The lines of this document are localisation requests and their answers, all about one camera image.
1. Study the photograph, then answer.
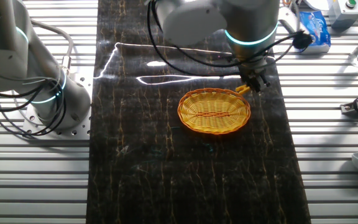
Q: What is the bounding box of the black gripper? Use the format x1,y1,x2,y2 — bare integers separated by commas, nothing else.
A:
239,63,272,93

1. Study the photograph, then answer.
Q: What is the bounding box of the yellow plastic clamp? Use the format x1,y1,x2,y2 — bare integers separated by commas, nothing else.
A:
235,84,251,95

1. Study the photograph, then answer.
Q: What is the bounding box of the yellow woven oval basket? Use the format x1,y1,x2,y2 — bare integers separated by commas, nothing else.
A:
177,87,252,136

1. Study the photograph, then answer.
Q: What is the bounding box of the grey button control box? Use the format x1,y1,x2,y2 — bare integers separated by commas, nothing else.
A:
327,0,358,31

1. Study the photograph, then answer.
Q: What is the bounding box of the black marble pattern mat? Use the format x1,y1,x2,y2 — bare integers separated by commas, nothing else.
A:
85,0,312,224

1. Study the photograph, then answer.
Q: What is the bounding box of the cable along arm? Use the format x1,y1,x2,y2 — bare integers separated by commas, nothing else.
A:
150,0,296,69
146,1,242,78

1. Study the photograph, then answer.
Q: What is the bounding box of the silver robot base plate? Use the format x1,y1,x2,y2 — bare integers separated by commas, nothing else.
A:
22,73,93,140

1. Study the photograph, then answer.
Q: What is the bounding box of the grey base cable with plug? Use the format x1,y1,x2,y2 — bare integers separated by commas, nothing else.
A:
31,19,75,73

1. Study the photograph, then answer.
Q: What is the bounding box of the black base cable loop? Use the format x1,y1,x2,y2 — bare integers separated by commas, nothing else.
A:
0,72,68,136

